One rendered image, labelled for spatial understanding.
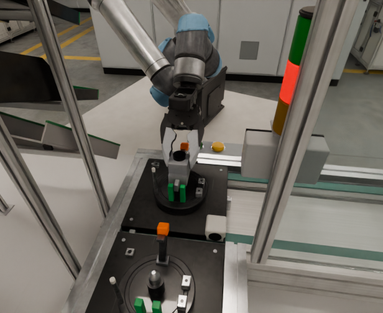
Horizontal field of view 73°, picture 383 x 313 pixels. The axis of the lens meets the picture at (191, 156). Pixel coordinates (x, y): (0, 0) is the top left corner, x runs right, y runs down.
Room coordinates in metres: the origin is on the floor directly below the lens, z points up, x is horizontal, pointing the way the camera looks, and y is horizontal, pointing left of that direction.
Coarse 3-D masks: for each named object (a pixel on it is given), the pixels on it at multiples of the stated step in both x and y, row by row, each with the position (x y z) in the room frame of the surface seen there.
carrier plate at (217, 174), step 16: (160, 160) 0.59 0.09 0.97; (144, 176) 0.52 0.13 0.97; (208, 176) 0.52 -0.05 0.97; (224, 176) 0.52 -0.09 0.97; (144, 192) 0.46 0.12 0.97; (208, 192) 0.46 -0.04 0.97; (224, 192) 0.46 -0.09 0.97; (128, 208) 0.41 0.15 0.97; (144, 208) 0.41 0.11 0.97; (160, 208) 0.41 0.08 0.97; (208, 208) 0.41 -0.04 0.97; (224, 208) 0.41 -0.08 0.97; (128, 224) 0.36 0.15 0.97; (144, 224) 0.36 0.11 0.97; (176, 224) 0.36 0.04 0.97; (192, 224) 0.36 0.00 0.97; (208, 240) 0.33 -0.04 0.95; (224, 240) 0.33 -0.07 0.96
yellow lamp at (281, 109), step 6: (282, 102) 0.31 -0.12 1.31; (276, 108) 0.33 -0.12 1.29; (282, 108) 0.31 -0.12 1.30; (276, 114) 0.32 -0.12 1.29; (282, 114) 0.31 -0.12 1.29; (276, 120) 0.32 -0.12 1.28; (282, 120) 0.30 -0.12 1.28; (276, 126) 0.31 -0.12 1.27; (282, 126) 0.30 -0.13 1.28; (276, 132) 0.31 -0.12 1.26
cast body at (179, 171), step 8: (176, 152) 0.47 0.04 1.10; (184, 152) 0.47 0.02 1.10; (176, 160) 0.45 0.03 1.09; (184, 160) 0.45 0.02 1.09; (168, 168) 0.44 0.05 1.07; (176, 168) 0.44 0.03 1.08; (184, 168) 0.43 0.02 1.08; (168, 176) 0.43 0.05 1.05; (176, 176) 0.43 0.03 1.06; (184, 176) 0.43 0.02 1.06; (176, 184) 0.41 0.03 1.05; (184, 184) 0.43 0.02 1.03
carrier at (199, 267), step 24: (120, 240) 0.32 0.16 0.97; (144, 240) 0.32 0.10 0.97; (168, 240) 0.32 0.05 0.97; (192, 240) 0.32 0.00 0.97; (120, 264) 0.27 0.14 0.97; (144, 264) 0.26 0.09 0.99; (168, 264) 0.26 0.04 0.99; (192, 264) 0.27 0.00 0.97; (216, 264) 0.27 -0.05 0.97; (96, 288) 0.22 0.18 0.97; (120, 288) 0.21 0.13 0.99; (144, 288) 0.21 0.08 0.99; (168, 288) 0.21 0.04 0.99; (192, 288) 0.21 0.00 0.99; (216, 288) 0.22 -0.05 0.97; (96, 312) 0.18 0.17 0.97; (120, 312) 0.17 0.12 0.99; (144, 312) 0.17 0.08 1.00; (168, 312) 0.17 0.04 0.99; (192, 312) 0.18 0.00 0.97; (216, 312) 0.18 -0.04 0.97
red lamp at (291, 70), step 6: (288, 60) 0.32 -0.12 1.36; (288, 66) 0.32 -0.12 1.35; (294, 66) 0.31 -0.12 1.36; (288, 72) 0.31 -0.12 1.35; (294, 72) 0.31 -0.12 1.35; (288, 78) 0.31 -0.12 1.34; (294, 78) 0.30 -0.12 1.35; (282, 84) 0.32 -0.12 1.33; (288, 84) 0.31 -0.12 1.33; (294, 84) 0.30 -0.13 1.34; (282, 90) 0.32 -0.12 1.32; (288, 90) 0.31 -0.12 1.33; (282, 96) 0.31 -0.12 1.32; (288, 96) 0.30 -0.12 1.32; (288, 102) 0.30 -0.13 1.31
